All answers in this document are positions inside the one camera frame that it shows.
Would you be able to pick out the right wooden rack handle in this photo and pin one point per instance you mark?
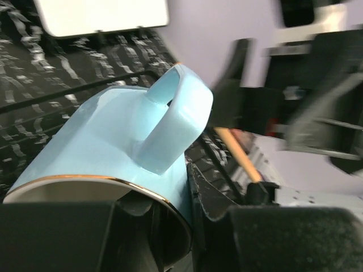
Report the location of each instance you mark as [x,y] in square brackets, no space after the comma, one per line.
[237,152]

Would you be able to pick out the white whiteboard black frame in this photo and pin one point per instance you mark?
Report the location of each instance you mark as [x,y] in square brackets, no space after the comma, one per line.
[65,18]

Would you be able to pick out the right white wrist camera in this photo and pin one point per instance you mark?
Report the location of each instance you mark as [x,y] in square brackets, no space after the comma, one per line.
[301,21]

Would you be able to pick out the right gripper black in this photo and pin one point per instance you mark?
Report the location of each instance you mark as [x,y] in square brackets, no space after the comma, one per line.
[311,97]

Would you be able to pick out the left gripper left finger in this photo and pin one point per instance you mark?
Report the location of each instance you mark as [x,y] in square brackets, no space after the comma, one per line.
[91,236]

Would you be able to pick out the light blue ceramic mug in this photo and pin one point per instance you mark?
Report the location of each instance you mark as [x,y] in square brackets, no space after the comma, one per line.
[113,141]

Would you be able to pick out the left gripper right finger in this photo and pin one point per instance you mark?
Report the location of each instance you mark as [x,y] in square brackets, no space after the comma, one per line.
[263,236]

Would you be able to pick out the black marble pattern mat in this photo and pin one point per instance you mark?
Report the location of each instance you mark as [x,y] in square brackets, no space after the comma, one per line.
[44,79]

